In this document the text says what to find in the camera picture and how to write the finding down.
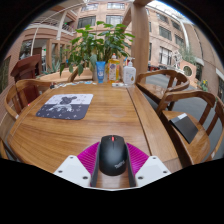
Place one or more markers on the yellow liquid soap bottle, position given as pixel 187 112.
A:
pixel 113 70

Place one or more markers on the wooden armchair with round back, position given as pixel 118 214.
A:
pixel 190 146
pixel 11 100
pixel 73 75
pixel 151 88

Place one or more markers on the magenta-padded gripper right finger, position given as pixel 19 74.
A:
pixel 151 170

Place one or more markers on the blue squeeze tube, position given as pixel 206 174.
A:
pixel 100 72

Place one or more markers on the white pump bottle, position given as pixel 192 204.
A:
pixel 129 75

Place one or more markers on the green potted plant white pot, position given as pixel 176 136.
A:
pixel 91 43

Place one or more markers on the black notebook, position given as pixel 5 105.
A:
pixel 185 128

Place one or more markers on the cartoon print mouse pad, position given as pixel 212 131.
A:
pixel 65 106

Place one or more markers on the black computer mouse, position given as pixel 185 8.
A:
pixel 112 155

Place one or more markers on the yellow flowering potted plant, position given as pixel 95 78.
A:
pixel 204 85

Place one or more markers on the clear plastic packet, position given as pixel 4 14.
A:
pixel 117 84

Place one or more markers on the white statue on pedestal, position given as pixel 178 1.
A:
pixel 177 60

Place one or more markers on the dark red wooden chair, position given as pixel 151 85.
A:
pixel 26 68

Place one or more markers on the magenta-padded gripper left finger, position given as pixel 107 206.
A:
pixel 71 170

